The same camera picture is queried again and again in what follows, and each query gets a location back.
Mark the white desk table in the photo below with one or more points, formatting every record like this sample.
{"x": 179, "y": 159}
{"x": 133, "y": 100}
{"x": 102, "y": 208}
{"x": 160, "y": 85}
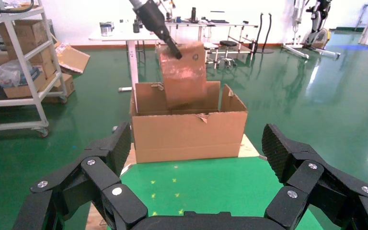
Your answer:
{"x": 120, "y": 34}

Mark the short black bottle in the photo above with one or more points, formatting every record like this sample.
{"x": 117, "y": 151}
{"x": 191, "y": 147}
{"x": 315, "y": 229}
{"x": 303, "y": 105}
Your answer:
{"x": 136, "y": 27}

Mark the loose opened cardboard box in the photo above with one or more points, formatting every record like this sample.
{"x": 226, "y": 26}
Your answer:
{"x": 73, "y": 58}

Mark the flat brown cardboard box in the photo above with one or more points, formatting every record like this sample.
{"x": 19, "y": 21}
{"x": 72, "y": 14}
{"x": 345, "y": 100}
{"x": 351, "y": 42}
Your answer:
{"x": 25, "y": 89}

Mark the black round stool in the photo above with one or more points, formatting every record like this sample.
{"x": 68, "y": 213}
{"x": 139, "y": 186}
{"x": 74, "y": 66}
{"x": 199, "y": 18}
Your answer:
{"x": 228, "y": 43}

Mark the low brown cardboard box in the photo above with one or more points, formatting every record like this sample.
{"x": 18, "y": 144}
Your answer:
{"x": 61, "y": 87}

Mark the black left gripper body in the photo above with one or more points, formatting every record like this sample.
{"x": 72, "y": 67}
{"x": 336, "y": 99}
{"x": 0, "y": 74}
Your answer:
{"x": 152, "y": 17}

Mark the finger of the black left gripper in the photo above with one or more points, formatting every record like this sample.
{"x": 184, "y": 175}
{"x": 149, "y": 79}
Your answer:
{"x": 173, "y": 49}

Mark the white wheeled shelf rack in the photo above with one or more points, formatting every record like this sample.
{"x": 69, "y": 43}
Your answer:
{"x": 28, "y": 76}

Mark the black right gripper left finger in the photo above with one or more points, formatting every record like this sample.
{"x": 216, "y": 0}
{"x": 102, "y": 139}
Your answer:
{"x": 107, "y": 177}

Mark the small cardboard box with holes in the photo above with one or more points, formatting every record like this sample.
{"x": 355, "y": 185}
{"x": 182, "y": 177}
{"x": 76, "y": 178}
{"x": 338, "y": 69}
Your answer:
{"x": 184, "y": 79}

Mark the large open cardboard carton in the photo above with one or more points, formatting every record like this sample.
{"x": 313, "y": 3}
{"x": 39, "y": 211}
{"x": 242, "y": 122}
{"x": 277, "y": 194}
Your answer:
{"x": 187, "y": 136}

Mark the black keyboard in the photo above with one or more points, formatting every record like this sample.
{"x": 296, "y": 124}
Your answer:
{"x": 219, "y": 21}

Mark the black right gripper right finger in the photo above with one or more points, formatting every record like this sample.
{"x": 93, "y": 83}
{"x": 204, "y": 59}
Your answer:
{"x": 323, "y": 187}

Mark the white exercise machine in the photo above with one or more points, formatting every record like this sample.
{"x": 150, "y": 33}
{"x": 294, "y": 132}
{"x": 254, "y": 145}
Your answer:
{"x": 317, "y": 35}

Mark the tall brown cardboard box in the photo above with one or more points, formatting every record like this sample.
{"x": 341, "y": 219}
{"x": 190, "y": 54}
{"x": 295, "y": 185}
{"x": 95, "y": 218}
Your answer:
{"x": 28, "y": 35}

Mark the silver metal can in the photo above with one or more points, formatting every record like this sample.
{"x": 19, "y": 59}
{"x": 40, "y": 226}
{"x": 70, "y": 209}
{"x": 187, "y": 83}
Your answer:
{"x": 106, "y": 29}

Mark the clear plastic bag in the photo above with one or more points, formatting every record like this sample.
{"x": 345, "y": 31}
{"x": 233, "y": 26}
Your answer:
{"x": 11, "y": 73}

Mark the tall black bottle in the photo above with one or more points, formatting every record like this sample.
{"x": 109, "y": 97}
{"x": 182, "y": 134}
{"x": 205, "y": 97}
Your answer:
{"x": 193, "y": 14}

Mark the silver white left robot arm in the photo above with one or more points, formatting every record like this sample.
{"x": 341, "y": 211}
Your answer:
{"x": 137, "y": 3}

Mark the white tube frame table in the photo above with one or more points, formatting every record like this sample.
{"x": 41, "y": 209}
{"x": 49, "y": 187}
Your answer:
{"x": 225, "y": 25}

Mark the black pole floor stand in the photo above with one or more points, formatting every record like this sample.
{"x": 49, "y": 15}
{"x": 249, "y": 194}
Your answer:
{"x": 265, "y": 50}

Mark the green table cloth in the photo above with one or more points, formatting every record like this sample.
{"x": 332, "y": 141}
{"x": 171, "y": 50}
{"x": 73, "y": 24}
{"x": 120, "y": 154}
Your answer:
{"x": 209, "y": 185}

